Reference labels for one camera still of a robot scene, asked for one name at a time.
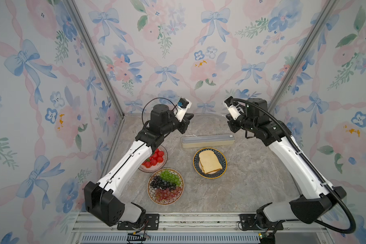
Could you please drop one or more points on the bread slices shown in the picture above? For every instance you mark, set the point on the bread slices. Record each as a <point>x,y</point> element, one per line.
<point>209,162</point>

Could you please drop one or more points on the aluminium corner post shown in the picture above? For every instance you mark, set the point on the aluminium corner post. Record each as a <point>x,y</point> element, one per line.
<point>84,34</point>
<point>305,48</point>

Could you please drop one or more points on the patterned fruit plate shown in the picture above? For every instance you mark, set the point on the patterned fruit plate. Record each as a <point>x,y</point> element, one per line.
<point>151,191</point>

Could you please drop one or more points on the left aluminium corner post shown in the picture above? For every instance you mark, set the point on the left aluminium corner post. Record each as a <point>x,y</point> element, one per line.
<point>84,34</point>

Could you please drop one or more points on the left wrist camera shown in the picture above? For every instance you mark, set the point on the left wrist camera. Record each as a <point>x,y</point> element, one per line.
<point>182,107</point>

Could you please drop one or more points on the blue yellow-rimmed plate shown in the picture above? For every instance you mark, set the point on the blue yellow-rimmed plate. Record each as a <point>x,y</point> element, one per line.
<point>221,159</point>

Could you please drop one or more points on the black grapes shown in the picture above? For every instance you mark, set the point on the black grapes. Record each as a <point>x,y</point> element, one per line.
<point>158,183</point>

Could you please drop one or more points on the right aluminium corner post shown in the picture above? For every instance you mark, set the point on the right aluminium corner post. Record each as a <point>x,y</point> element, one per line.
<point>305,48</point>

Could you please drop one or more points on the green grapes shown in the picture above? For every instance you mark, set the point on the green grapes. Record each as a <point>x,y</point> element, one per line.
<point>171,177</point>

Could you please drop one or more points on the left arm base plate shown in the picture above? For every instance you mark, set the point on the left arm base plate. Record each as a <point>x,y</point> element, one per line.
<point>146,221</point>

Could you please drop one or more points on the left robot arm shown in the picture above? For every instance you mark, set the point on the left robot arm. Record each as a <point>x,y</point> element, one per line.
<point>102,199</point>

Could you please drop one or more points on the red grapes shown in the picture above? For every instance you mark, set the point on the red grapes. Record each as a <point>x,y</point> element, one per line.
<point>168,195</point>

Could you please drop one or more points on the red strawberries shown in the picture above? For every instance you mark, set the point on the red strawberries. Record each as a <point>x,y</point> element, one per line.
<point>158,158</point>

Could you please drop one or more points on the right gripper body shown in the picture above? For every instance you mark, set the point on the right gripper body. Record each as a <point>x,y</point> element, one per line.
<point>242,122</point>

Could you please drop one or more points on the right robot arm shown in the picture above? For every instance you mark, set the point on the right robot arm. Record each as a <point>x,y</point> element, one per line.
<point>318,195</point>

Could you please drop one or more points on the glass plate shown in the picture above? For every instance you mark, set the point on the glass plate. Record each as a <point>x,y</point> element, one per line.
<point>154,169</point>

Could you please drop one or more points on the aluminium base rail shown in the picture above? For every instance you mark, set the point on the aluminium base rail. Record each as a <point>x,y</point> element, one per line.
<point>195,228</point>

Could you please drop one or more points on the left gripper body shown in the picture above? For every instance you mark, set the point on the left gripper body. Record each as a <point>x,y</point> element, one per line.
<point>174,125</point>

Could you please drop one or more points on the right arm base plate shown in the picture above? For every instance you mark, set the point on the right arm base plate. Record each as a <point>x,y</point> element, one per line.
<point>257,222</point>

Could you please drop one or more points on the plastic wrap dispenser box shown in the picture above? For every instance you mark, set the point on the plastic wrap dispenser box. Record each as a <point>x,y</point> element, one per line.
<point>193,141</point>

